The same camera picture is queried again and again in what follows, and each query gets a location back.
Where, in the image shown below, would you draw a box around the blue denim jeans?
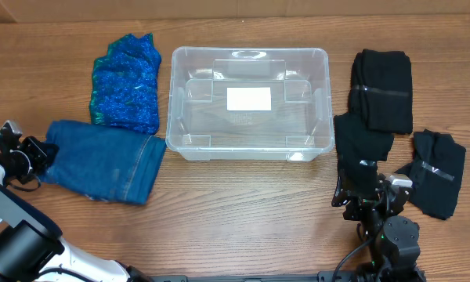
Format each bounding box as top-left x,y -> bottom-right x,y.
40,120 -> 166,205

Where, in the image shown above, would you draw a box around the blue sequin fabric bundle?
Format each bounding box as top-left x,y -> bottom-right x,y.
89,33 -> 161,135

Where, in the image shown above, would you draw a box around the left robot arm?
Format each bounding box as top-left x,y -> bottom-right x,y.
0,126 -> 150,282

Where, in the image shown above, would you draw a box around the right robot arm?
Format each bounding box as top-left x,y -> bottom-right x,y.
319,174 -> 426,282

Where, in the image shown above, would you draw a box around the small folded black garment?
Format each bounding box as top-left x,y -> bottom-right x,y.
396,129 -> 466,220

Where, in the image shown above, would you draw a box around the middle folded black garment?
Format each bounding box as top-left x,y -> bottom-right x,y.
333,112 -> 395,196

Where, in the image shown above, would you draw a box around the large folded black garment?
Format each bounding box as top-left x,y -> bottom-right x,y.
349,49 -> 413,135

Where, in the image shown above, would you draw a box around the clear plastic storage bin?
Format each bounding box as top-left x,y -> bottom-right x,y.
165,46 -> 334,161

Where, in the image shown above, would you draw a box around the white label in bin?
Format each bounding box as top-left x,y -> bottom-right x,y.
226,87 -> 272,111

